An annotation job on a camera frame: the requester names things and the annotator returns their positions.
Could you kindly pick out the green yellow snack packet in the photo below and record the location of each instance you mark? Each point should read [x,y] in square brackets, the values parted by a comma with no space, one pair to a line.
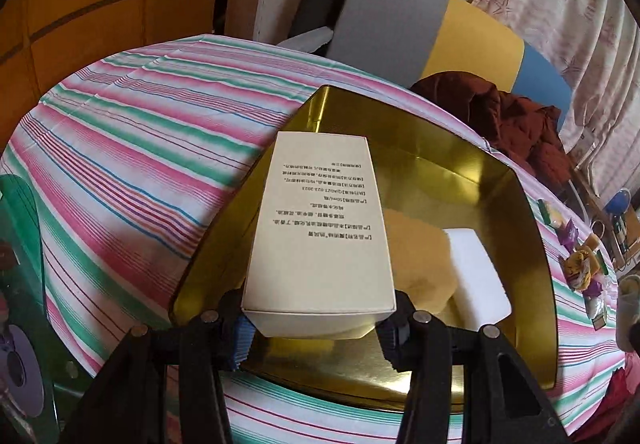
[549,213]

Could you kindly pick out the blue round object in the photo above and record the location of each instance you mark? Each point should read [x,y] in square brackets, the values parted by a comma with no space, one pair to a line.
[618,201]

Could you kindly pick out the beige printed cardboard box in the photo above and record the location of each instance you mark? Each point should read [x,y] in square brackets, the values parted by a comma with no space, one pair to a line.
[315,224]

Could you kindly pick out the white foam piece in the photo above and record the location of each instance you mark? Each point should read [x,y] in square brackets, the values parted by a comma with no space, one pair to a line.
[307,41]

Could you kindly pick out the dark red jacket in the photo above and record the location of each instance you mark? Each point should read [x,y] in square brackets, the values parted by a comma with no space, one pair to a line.
[505,124]

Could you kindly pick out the striped tablecloth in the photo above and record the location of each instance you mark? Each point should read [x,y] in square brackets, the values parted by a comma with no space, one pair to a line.
[125,124]

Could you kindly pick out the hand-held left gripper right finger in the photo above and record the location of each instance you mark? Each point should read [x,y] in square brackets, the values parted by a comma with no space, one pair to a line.
[389,349]

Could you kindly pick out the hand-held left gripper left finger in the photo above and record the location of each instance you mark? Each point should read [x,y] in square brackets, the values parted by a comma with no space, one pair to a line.
[240,343]

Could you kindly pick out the grey yellow blue padded board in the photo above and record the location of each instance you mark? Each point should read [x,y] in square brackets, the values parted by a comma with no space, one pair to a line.
[400,24]

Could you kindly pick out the gold metal tin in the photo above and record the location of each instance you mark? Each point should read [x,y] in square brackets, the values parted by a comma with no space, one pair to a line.
[425,159]

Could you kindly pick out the green printed tin lid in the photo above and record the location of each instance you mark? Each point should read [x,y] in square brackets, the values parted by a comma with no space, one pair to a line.
[22,274]

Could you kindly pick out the red cloth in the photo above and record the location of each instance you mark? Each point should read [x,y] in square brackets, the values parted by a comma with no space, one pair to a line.
[625,394]

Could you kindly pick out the white foam block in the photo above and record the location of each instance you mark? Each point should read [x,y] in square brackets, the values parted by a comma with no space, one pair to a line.
[475,274]

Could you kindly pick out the tan sponge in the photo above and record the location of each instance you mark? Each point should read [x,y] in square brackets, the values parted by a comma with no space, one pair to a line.
[416,254]

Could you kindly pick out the pale printed curtain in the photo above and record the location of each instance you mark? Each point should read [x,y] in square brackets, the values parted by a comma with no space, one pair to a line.
[575,9]

